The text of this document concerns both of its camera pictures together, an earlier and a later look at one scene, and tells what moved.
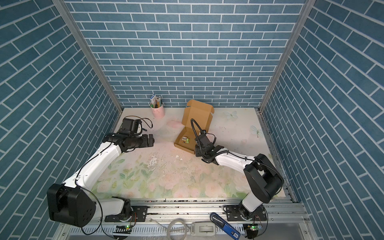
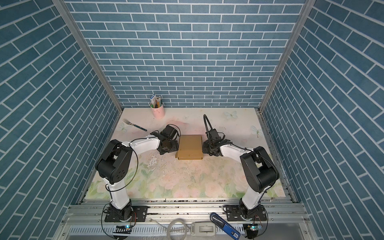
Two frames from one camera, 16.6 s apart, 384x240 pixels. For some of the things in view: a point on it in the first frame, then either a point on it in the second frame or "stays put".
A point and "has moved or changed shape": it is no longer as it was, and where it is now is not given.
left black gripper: (145, 143) → (175, 147)
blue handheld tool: (218, 220) stays put
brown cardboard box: (202, 112) has moved or changed shape
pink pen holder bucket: (158, 112) stays put
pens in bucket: (156, 101) stays put
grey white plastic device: (203, 229) stays put
